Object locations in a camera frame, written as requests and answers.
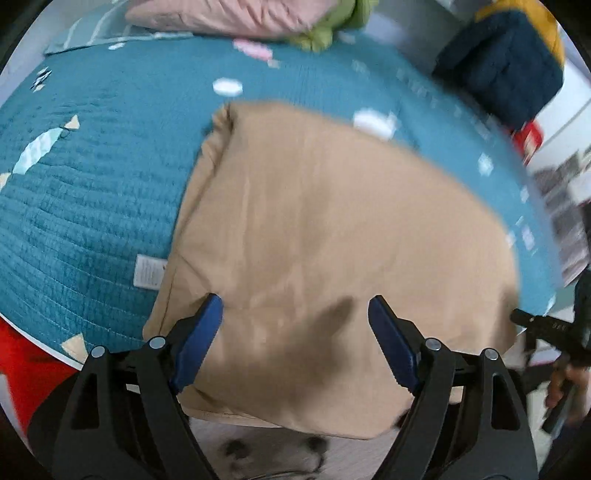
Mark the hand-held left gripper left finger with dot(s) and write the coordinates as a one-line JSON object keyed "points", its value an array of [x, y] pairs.
{"points": [[197, 344]]}

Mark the green plush toy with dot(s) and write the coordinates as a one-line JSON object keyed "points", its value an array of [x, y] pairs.
{"points": [[332, 25]]}

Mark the pink pillow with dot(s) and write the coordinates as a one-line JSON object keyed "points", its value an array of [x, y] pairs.
{"points": [[221, 16]]}

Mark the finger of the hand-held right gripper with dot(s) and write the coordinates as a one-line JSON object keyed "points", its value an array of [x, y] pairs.
{"points": [[538, 321]]}

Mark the blurred cluttered shelf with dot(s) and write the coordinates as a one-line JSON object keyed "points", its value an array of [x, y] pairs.
{"points": [[565, 212]]}

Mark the person's right hand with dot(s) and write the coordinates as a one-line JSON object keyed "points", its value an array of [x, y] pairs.
{"points": [[570, 392]]}

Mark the tan garment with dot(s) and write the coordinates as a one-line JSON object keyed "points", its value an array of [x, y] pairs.
{"points": [[323, 258]]}

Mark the red box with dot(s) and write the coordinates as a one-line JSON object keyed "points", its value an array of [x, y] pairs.
{"points": [[530, 138]]}

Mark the navy and yellow cushion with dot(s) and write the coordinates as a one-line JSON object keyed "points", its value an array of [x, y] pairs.
{"points": [[503, 64]]}

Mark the teal quilted printed blanket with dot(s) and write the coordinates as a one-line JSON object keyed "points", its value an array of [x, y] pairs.
{"points": [[101, 152]]}

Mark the red cloth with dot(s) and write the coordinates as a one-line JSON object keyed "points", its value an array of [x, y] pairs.
{"points": [[21, 369]]}

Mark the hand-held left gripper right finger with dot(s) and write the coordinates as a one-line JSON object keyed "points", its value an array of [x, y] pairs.
{"points": [[393, 344]]}

